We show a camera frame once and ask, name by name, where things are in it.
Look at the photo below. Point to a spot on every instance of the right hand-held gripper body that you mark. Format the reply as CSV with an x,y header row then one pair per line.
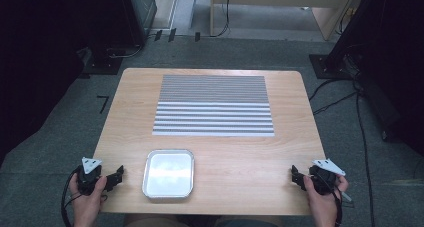
x,y
322,180

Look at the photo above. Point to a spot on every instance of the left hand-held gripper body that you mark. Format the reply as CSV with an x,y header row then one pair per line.
x,y
88,178

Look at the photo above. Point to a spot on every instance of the square metal tray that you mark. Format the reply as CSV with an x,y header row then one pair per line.
x,y
168,174

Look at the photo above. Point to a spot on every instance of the person's right hand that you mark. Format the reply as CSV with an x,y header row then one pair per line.
x,y
321,203

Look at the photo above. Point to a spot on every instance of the person's left hand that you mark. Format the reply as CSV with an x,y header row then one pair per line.
x,y
86,202

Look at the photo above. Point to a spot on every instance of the black stand base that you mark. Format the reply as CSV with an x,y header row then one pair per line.
x,y
103,62

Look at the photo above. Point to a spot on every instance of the grey striped placemat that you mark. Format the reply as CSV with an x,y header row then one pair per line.
x,y
213,97

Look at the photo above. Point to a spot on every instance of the dark cabinet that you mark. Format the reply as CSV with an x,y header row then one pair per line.
x,y
143,10

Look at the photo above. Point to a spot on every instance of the black stand base plate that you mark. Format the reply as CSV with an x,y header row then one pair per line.
x,y
328,67

